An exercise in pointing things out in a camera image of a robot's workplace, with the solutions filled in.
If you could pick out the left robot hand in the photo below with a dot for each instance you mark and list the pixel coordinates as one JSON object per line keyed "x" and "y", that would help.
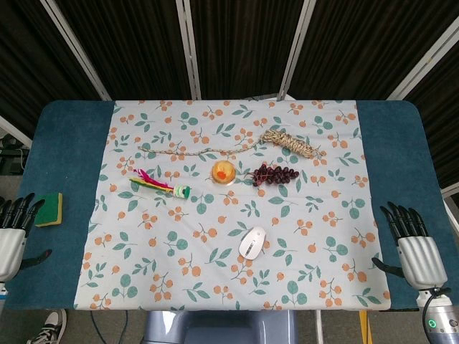
{"x": 10, "y": 243}

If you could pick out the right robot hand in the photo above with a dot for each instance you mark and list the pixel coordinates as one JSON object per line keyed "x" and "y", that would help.
{"x": 420, "y": 256}

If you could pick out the colourful feather shuttlecock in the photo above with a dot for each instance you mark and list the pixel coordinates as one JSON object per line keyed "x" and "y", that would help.
{"x": 157, "y": 185}

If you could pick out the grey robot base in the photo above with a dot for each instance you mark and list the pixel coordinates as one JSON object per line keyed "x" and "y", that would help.
{"x": 218, "y": 328}

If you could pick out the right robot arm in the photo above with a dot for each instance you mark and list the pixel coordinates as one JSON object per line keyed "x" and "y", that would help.
{"x": 439, "y": 319}

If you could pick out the green yellow sponge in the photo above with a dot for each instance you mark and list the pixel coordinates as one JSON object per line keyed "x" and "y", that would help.
{"x": 49, "y": 210}

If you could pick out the blue table mat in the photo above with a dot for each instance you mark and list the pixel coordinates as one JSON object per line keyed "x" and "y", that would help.
{"x": 54, "y": 179}

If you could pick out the black white sneaker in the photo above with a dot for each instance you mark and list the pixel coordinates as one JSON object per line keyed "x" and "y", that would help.
{"x": 48, "y": 328}

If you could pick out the dark red grape bunch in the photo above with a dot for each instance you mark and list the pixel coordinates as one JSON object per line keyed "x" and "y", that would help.
{"x": 274, "y": 174}

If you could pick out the white computer mouse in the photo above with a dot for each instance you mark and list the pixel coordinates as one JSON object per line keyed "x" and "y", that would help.
{"x": 252, "y": 242}

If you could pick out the floral patterned tablecloth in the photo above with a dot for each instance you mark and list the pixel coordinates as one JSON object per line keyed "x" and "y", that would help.
{"x": 229, "y": 215}

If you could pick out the orange jelly cup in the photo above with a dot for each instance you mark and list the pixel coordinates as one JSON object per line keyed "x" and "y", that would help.
{"x": 223, "y": 172}

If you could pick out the black folding screen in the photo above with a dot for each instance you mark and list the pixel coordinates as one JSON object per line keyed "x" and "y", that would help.
{"x": 229, "y": 46}

